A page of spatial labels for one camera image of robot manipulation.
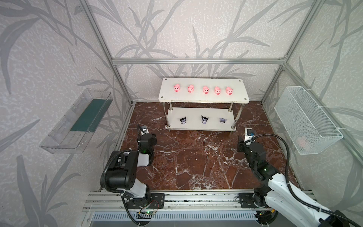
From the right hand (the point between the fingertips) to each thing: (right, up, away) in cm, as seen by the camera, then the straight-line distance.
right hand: (242, 131), depth 81 cm
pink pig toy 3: (-22, +23, -4) cm, 32 cm away
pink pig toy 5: (-9, +23, -5) cm, 25 cm away
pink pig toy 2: (-30, +24, -4) cm, 39 cm away
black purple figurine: (-35, +5, +15) cm, 39 cm away
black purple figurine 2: (-21, +6, +14) cm, 26 cm away
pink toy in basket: (+29, -4, -7) cm, 30 cm away
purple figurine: (-8, +5, +15) cm, 18 cm away
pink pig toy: (-38, +25, -3) cm, 46 cm away
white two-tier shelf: (-16, +18, +38) cm, 45 cm away
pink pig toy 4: (-16, +23, -5) cm, 28 cm away
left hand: (-59, 0, +13) cm, 60 cm away
